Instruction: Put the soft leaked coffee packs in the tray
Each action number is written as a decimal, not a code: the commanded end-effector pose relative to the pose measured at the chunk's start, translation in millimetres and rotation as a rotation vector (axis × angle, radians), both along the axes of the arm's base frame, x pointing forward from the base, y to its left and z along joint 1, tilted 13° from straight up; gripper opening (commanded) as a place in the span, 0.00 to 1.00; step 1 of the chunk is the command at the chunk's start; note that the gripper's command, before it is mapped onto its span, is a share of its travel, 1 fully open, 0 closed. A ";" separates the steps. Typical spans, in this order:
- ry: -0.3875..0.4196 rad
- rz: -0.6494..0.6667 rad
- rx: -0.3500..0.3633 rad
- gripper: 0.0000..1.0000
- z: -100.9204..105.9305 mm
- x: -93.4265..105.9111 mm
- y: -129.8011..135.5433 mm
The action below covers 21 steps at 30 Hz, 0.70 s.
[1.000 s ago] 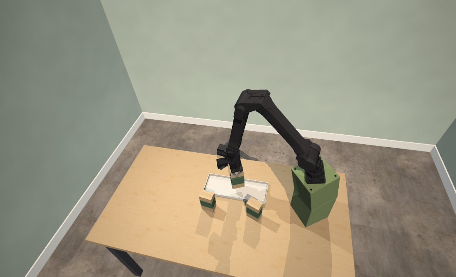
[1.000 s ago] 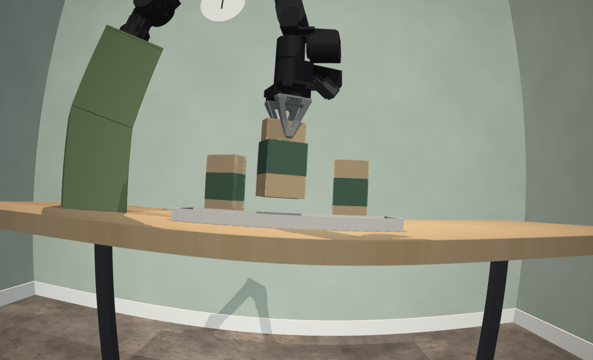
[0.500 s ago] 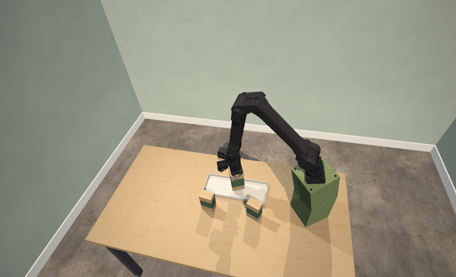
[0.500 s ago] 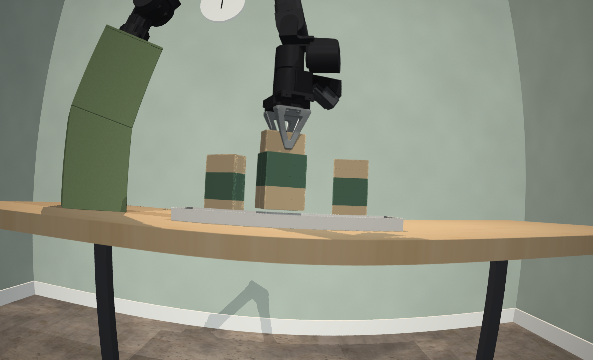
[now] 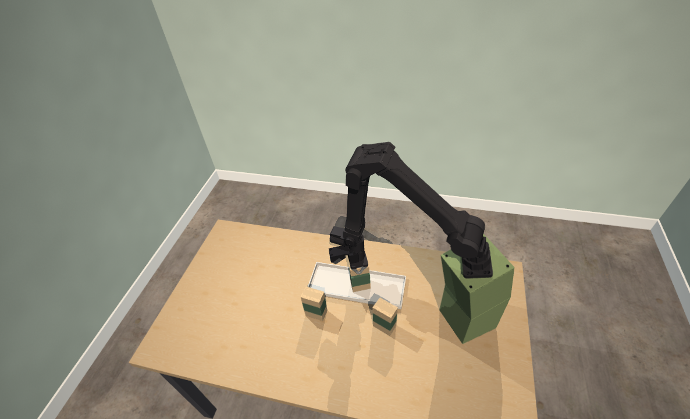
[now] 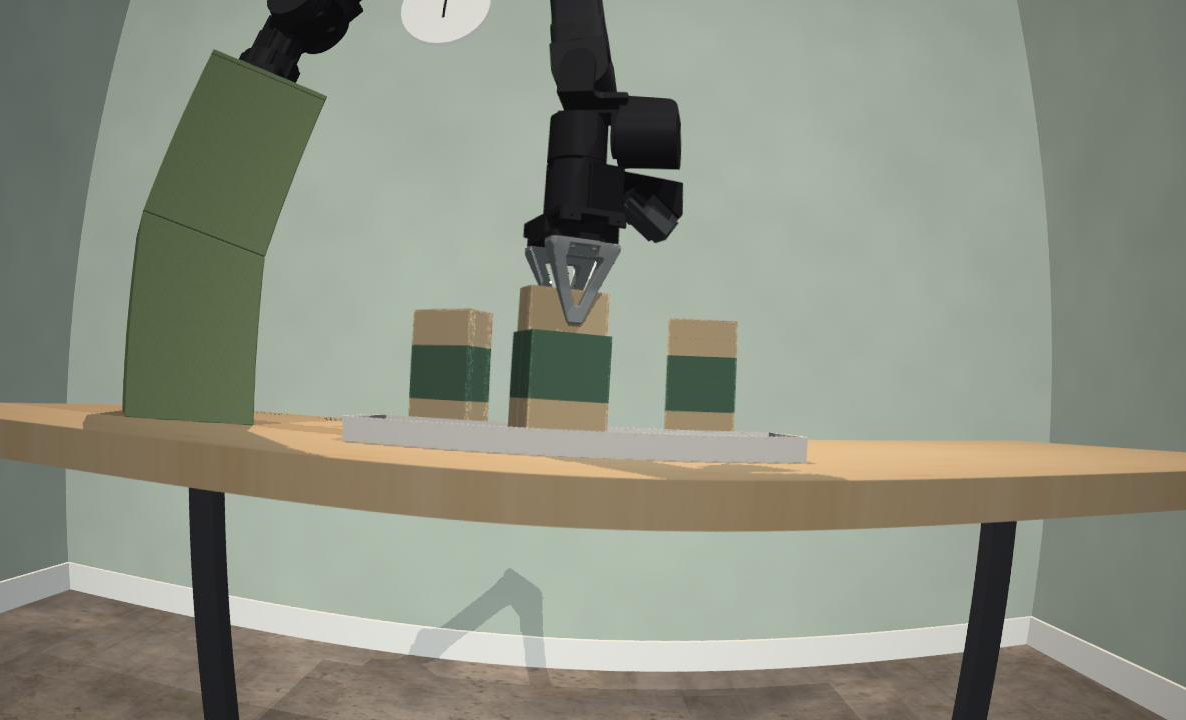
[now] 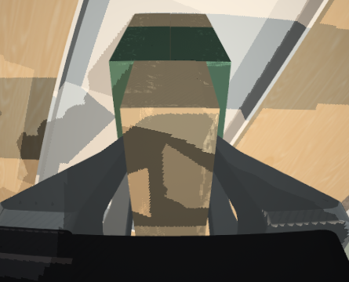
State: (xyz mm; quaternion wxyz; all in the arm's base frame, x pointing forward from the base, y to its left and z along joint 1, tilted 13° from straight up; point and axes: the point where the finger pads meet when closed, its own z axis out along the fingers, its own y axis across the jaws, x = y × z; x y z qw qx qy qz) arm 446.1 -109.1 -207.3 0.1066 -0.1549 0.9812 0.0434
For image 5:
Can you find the white shallow tray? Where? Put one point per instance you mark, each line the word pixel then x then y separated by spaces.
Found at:
pixel 334 281

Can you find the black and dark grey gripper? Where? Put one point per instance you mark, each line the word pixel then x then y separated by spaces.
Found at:
pixel 363 262

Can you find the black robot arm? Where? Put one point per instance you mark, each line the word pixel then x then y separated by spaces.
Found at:
pixel 465 231

